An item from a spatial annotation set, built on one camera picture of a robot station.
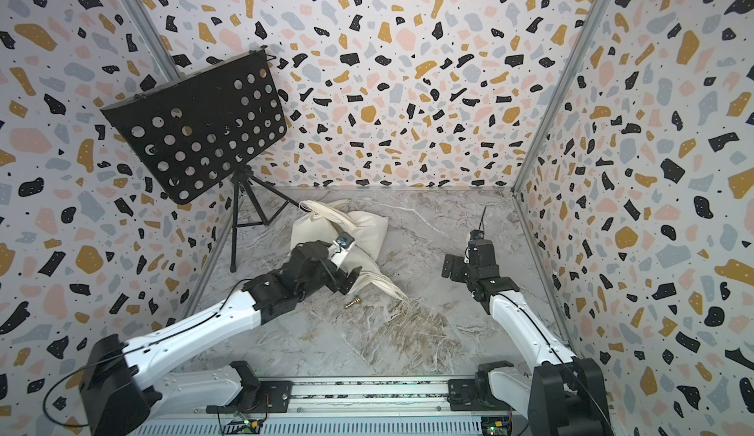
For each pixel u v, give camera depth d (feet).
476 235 2.54
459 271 2.59
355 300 2.91
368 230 3.32
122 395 1.23
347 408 2.40
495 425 2.35
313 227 3.20
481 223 3.73
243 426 2.32
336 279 2.21
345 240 2.16
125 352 1.35
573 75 2.89
